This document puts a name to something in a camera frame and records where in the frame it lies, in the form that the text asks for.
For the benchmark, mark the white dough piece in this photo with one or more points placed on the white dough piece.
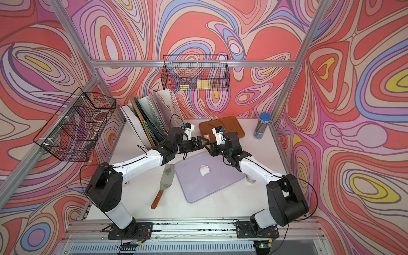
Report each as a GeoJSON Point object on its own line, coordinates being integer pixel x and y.
{"type": "Point", "coordinates": [204, 170]}

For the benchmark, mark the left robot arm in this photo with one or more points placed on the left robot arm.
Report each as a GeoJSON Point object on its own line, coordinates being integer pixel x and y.
{"type": "Point", "coordinates": [105, 186]}

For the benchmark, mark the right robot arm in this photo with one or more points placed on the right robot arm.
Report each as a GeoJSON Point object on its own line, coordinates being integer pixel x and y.
{"type": "Point", "coordinates": [286, 201]}

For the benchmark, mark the blue lid clear canister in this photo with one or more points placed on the blue lid clear canister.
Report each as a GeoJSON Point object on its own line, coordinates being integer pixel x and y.
{"type": "Point", "coordinates": [263, 122]}

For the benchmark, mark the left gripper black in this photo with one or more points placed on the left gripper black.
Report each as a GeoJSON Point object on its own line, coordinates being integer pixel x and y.
{"type": "Point", "coordinates": [198, 145]}

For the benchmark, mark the white board rack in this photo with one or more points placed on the white board rack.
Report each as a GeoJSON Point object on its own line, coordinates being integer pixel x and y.
{"type": "Point", "coordinates": [153, 98]}

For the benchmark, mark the metal scraper wooden handle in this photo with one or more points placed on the metal scraper wooden handle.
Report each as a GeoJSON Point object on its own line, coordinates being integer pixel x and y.
{"type": "Point", "coordinates": [165, 182]}

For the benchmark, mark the purple cutting board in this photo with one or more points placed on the purple cutting board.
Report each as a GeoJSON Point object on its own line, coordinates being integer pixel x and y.
{"type": "Point", "coordinates": [196, 187]}

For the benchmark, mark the black wire basket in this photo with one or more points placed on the black wire basket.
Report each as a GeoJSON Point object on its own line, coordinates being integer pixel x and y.
{"type": "Point", "coordinates": [189, 72]}
{"type": "Point", "coordinates": [73, 131]}

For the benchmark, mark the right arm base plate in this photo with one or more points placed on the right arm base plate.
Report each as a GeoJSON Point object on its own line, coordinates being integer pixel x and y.
{"type": "Point", "coordinates": [249, 230]}

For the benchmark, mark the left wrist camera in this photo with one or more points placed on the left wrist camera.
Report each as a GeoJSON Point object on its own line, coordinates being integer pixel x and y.
{"type": "Point", "coordinates": [188, 130]}

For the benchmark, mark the black wire basket left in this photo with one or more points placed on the black wire basket left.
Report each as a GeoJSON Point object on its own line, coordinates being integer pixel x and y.
{"type": "Point", "coordinates": [73, 131]}

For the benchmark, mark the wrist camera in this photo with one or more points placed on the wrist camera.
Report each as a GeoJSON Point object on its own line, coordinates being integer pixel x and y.
{"type": "Point", "coordinates": [219, 133]}
{"type": "Point", "coordinates": [188, 130]}

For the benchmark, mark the brown wooden board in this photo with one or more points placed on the brown wooden board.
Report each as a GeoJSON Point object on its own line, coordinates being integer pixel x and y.
{"type": "Point", "coordinates": [137, 112]}

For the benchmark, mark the brown wooden tray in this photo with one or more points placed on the brown wooden tray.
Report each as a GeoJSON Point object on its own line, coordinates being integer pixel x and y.
{"type": "Point", "coordinates": [230, 124]}

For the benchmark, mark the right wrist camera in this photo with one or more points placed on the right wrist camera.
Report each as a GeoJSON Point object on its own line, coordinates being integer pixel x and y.
{"type": "Point", "coordinates": [219, 133]}

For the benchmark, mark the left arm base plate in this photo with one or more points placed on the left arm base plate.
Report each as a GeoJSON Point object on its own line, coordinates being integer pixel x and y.
{"type": "Point", "coordinates": [135, 231]}

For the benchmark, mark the white thick cutting board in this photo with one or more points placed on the white thick cutting board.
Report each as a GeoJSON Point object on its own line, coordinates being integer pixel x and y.
{"type": "Point", "coordinates": [137, 126]}

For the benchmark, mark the black wire basket back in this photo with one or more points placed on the black wire basket back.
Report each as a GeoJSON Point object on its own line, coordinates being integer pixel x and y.
{"type": "Point", "coordinates": [189, 72]}

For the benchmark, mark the dark green cutting board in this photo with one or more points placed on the dark green cutting board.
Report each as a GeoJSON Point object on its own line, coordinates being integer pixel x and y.
{"type": "Point", "coordinates": [150, 114]}

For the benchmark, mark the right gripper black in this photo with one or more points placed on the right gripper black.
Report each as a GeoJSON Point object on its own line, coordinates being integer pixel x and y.
{"type": "Point", "coordinates": [213, 149]}

